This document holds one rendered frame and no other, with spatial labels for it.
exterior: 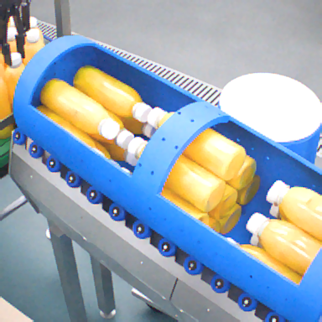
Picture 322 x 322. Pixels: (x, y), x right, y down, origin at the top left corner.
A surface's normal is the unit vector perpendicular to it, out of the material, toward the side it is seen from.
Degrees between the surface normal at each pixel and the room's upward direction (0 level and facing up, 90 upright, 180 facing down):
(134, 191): 80
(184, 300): 70
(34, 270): 0
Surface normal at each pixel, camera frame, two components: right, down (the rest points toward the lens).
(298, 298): -0.66, 0.31
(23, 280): 0.00, -0.73
